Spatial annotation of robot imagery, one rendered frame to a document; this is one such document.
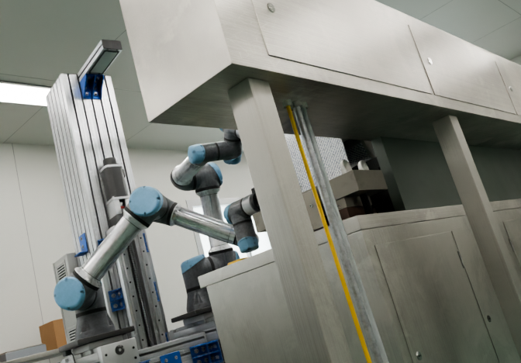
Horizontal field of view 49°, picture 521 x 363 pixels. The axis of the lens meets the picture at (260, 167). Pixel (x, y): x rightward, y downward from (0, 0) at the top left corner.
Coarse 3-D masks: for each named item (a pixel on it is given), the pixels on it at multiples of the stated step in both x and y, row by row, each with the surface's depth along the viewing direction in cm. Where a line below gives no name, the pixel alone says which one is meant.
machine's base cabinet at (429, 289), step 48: (384, 240) 154; (432, 240) 173; (240, 288) 176; (336, 288) 152; (384, 288) 145; (432, 288) 162; (480, 288) 185; (240, 336) 176; (288, 336) 163; (384, 336) 143; (432, 336) 153; (480, 336) 173
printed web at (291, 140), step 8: (288, 136) 198; (288, 144) 197; (296, 144) 194; (344, 144) 195; (352, 144) 193; (360, 144) 191; (296, 152) 194; (352, 152) 193; (360, 152) 192; (352, 160) 195; (360, 160) 194
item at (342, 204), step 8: (336, 200) 161; (344, 200) 159; (352, 200) 162; (360, 200) 165; (344, 208) 160; (352, 208) 161; (360, 208) 164; (344, 216) 160; (352, 216) 159; (328, 224) 163
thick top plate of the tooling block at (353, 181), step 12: (336, 180) 160; (348, 180) 157; (360, 180) 157; (372, 180) 162; (384, 180) 167; (336, 192) 160; (348, 192) 157; (360, 192) 160; (372, 192) 166; (264, 228) 178
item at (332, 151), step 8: (320, 144) 188; (328, 144) 186; (336, 144) 183; (320, 152) 188; (328, 152) 186; (336, 152) 183; (344, 152) 182; (296, 160) 194; (328, 160) 186; (336, 160) 183; (296, 168) 194; (304, 168) 192; (328, 168) 186; (336, 168) 183; (304, 176) 192; (312, 176) 190; (328, 176) 186; (336, 176) 183; (304, 184) 192
